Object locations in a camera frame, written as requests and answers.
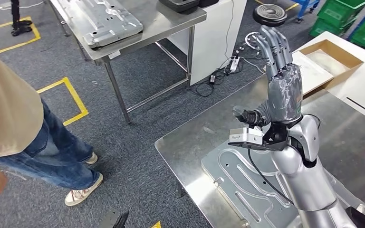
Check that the open black foam case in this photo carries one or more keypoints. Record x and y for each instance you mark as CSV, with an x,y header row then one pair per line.
x,y
179,4

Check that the open cardboard box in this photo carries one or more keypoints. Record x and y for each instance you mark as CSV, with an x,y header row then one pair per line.
x,y
340,53

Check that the blue wheeled cart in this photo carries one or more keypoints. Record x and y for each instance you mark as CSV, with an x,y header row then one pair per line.
x,y
307,3

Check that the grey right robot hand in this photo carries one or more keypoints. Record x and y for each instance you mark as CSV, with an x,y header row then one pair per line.
x,y
283,94

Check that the stainless steel workbench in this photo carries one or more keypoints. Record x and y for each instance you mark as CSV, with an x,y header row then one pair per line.
x,y
195,141

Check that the grey stamped metal panel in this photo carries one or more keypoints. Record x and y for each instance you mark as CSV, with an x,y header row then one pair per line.
x,y
107,22
233,176

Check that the steel table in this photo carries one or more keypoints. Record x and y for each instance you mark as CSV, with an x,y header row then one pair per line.
x,y
170,22

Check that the black stool with chrome base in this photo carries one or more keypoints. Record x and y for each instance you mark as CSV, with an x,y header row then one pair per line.
x,y
270,14

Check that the white table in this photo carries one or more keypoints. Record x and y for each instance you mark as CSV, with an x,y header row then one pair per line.
x,y
214,47

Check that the person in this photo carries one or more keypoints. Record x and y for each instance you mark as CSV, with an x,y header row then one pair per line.
x,y
9,110

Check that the white power strip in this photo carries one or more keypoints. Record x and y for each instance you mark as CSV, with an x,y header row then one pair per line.
x,y
234,64

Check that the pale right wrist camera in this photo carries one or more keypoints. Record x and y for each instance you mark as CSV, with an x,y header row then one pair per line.
x,y
244,135

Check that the humanoid robot with black legs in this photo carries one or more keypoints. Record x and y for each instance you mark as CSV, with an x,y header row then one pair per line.
x,y
20,26

